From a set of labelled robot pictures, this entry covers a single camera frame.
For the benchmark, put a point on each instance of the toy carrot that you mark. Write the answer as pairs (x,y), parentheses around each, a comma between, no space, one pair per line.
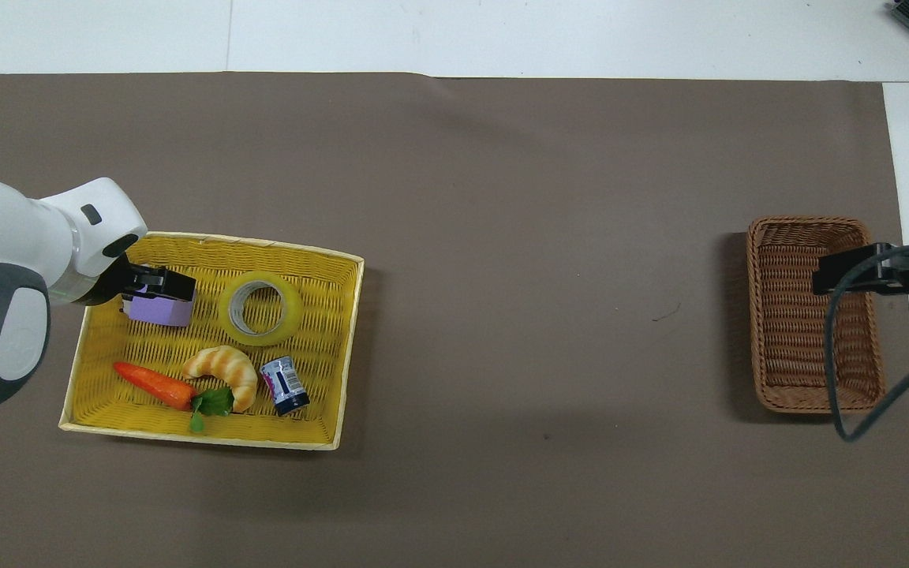
(156,385)

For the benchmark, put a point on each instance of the brown wicker basket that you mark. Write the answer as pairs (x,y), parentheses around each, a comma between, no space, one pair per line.
(786,339)

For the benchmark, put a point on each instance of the purple block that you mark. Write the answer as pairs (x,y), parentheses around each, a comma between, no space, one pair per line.
(158,312)

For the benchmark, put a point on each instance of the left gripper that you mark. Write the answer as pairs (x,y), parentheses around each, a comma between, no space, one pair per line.
(107,285)

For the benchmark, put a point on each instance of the yellow woven basket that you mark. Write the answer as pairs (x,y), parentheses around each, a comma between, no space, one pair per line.
(312,347)

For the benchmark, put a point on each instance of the small blue white can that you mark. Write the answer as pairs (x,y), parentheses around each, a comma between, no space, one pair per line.
(286,385)

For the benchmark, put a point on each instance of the clear tape roll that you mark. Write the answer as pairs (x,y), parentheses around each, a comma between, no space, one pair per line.
(290,309)

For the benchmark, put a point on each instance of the toy croissant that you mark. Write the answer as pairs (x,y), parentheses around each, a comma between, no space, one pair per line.
(226,364)

